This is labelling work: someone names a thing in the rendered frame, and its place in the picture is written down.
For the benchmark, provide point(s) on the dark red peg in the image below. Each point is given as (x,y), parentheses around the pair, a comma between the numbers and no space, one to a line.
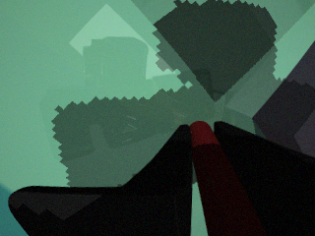
(227,210)

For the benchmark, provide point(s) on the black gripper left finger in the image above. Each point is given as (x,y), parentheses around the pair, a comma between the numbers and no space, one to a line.
(157,202)

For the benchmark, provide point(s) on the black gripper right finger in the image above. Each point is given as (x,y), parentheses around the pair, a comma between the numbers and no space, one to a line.
(279,181)

